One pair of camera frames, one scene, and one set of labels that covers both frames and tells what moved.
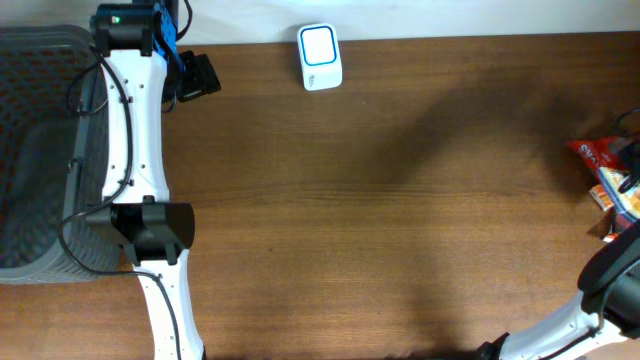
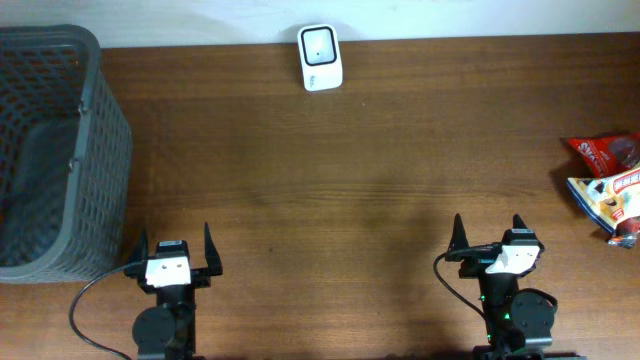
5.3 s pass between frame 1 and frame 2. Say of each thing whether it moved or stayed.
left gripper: moved
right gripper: moved
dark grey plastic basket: stayed
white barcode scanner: stayed
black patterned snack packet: moved
